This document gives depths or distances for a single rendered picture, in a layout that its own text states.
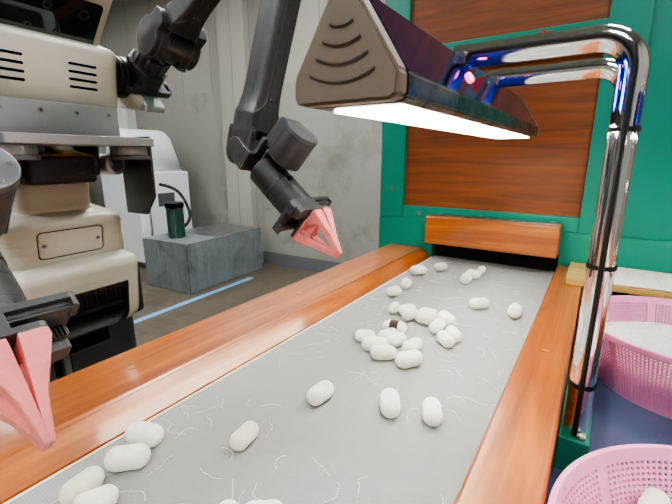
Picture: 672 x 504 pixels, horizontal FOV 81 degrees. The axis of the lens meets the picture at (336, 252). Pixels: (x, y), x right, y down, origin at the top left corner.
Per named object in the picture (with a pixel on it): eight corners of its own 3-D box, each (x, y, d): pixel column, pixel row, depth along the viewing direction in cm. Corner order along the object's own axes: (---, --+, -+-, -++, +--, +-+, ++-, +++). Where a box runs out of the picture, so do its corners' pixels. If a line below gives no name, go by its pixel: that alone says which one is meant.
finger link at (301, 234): (366, 236, 65) (330, 196, 67) (343, 243, 59) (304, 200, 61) (343, 263, 68) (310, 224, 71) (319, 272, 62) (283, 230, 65)
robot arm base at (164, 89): (154, 70, 96) (104, 60, 86) (169, 45, 92) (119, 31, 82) (170, 99, 95) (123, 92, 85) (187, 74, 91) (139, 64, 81)
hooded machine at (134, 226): (198, 257, 406) (187, 129, 377) (149, 270, 359) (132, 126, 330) (158, 250, 437) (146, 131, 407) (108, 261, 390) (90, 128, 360)
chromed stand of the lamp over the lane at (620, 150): (415, 415, 52) (435, 42, 41) (460, 353, 68) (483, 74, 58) (584, 478, 42) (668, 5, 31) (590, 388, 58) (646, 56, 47)
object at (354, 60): (292, 107, 28) (289, -9, 26) (493, 138, 78) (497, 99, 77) (396, 98, 24) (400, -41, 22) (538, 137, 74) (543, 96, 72)
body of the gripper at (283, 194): (335, 202, 67) (309, 173, 69) (298, 208, 59) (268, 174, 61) (315, 229, 71) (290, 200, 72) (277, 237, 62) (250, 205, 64)
